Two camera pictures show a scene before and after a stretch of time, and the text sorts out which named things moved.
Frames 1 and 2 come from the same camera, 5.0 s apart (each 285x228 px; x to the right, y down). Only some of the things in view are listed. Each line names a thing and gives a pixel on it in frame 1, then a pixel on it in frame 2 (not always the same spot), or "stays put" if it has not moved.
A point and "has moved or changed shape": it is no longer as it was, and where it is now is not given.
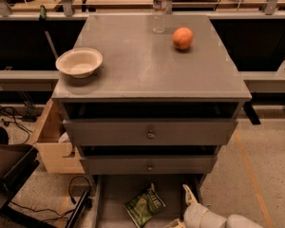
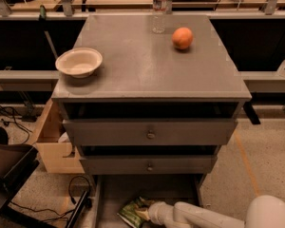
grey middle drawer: x=149 y=164 stays put
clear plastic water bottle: x=161 y=8 stays put
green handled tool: x=43 y=20 stays put
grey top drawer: x=150 y=131 stays put
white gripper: x=195 y=215 → x=159 y=212
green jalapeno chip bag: x=145 y=205 has moved or changed shape
